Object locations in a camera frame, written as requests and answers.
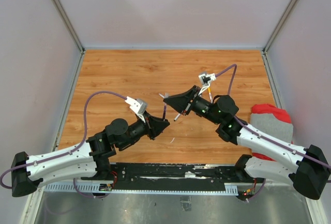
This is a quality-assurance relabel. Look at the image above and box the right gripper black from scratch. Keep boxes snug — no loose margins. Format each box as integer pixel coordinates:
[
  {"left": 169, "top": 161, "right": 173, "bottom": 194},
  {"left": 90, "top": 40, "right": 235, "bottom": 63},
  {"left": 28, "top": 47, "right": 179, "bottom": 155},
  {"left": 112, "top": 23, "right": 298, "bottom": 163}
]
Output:
[{"left": 163, "top": 85, "right": 221, "bottom": 126}]

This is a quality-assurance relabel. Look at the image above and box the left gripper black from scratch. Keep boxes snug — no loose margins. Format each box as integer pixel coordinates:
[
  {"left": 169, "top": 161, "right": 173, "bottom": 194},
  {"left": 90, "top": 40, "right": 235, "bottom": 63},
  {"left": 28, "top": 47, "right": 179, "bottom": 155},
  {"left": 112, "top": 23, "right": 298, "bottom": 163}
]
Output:
[{"left": 118, "top": 111, "right": 170, "bottom": 150}]

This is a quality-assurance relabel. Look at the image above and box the purple gel pen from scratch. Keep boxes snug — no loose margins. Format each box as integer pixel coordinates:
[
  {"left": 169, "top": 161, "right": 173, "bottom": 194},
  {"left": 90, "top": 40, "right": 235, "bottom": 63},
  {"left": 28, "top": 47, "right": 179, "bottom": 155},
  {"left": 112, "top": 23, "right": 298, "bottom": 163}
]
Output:
[{"left": 162, "top": 104, "right": 167, "bottom": 121}]

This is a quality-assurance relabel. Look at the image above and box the white marker yellow end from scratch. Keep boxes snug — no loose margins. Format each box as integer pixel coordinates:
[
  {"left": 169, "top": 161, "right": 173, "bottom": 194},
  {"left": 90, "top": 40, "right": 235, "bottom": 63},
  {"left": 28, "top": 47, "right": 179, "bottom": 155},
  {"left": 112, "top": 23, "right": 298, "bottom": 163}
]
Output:
[{"left": 207, "top": 87, "right": 213, "bottom": 103}]

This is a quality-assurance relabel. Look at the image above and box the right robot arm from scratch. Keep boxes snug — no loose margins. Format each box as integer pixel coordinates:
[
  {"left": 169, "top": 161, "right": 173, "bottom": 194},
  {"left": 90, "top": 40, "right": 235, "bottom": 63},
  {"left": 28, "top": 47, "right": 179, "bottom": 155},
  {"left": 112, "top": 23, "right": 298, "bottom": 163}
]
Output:
[{"left": 163, "top": 85, "right": 330, "bottom": 200}]

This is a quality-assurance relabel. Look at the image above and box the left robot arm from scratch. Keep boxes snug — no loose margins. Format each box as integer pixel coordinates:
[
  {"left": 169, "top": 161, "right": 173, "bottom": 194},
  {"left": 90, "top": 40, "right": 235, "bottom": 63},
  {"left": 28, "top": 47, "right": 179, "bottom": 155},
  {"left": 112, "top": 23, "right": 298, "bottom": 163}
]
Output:
[{"left": 11, "top": 112, "right": 170, "bottom": 197}]

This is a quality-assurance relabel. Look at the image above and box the red and grey cloth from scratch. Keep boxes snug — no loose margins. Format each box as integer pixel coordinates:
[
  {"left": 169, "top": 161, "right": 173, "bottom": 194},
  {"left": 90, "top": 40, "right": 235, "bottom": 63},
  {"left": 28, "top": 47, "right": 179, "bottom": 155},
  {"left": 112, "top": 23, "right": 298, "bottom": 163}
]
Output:
[{"left": 249, "top": 103, "right": 294, "bottom": 161}]

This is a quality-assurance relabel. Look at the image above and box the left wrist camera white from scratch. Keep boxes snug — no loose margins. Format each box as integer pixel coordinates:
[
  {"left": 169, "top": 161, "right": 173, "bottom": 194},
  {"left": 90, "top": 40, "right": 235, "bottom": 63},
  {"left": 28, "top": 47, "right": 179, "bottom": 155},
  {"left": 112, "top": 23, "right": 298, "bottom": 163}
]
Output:
[{"left": 125, "top": 96, "right": 148, "bottom": 123}]

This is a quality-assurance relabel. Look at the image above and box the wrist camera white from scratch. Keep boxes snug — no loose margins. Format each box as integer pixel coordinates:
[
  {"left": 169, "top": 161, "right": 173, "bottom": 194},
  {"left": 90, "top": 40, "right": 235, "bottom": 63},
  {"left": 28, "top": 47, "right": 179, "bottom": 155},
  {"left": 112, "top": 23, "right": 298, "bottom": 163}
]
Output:
[
  {"left": 198, "top": 72, "right": 216, "bottom": 96},
  {"left": 125, "top": 96, "right": 148, "bottom": 123}
]

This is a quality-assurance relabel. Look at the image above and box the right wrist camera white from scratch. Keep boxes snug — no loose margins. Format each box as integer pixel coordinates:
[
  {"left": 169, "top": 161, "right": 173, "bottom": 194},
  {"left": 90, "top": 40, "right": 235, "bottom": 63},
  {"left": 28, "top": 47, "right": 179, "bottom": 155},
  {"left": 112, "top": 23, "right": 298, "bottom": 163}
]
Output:
[{"left": 198, "top": 72, "right": 216, "bottom": 96}]

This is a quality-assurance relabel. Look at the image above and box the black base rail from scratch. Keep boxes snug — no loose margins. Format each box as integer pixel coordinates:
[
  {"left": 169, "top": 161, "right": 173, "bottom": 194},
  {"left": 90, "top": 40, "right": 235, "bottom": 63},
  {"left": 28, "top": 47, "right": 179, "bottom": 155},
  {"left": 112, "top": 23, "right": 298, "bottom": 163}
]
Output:
[{"left": 111, "top": 163, "right": 254, "bottom": 191}]

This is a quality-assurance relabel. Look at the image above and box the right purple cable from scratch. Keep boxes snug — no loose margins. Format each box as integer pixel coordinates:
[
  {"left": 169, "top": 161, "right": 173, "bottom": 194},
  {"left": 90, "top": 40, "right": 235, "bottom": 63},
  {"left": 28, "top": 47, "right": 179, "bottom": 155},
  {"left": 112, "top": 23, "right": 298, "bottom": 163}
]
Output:
[{"left": 214, "top": 64, "right": 331, "bottom": 170}]

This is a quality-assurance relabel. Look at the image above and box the purple cable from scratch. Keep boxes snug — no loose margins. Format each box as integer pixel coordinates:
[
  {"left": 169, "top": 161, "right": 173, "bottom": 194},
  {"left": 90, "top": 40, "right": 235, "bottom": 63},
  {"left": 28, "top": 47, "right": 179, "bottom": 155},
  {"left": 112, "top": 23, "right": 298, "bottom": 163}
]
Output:
[
  {"left": 0, "top": 91, "right": 129, "bottom": 190},
  {"left": 214, "top": 64, "right": 331, "bottom": 170}
]

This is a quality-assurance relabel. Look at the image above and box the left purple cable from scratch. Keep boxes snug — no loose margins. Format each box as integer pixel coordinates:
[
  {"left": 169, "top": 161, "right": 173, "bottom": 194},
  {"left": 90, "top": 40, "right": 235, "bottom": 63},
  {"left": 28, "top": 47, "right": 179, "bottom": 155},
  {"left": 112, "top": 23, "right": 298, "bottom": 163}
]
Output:
[{"left": 0, "top": 91, "right": 129, "bottom": 190}]

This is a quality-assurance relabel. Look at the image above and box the aluminium frame rail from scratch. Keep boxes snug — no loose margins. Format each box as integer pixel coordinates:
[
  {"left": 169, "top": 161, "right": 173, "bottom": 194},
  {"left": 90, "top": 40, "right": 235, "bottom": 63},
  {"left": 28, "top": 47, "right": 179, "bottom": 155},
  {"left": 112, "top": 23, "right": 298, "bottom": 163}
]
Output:
[{"left": 23, "top": 160, "right": 324, "bottom": 224}]

